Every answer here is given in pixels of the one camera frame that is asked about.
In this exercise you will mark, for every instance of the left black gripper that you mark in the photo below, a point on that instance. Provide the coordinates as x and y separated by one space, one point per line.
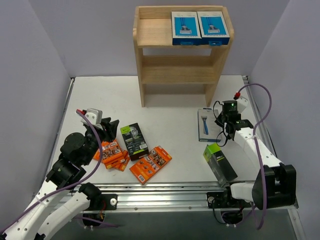
106 130

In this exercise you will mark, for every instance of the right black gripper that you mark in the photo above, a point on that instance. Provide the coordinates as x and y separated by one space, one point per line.
223 120

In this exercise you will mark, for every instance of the black green gillette box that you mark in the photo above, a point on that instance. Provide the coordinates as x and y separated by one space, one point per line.
135 142
219 164

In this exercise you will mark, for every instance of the blue Harry's razor box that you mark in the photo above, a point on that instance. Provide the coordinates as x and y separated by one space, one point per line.
185 28
213 28

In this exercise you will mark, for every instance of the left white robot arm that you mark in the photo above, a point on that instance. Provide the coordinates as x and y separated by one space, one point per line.
65 191

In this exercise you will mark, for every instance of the wooden three-tier shelf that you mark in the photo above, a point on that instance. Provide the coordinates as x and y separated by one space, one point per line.
152 28

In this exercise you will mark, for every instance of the white Harry's razor blister pack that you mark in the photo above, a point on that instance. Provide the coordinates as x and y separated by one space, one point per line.
208 130

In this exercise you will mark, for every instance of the orange razor pack top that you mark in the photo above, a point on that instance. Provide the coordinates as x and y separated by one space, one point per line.
111 154

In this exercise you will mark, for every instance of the orange razor pack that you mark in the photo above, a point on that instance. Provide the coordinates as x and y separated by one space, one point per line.
124 161
111 154
148 166

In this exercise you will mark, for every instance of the orange razor pack left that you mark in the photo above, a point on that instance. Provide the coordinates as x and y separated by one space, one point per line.
124 161

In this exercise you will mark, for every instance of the orange razor pack front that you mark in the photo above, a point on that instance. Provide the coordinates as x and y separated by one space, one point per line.
148 166

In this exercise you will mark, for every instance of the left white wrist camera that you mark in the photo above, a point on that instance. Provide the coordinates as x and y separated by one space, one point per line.
94 116

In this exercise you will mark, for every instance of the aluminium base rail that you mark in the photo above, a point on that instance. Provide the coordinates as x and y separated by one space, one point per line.
168 197

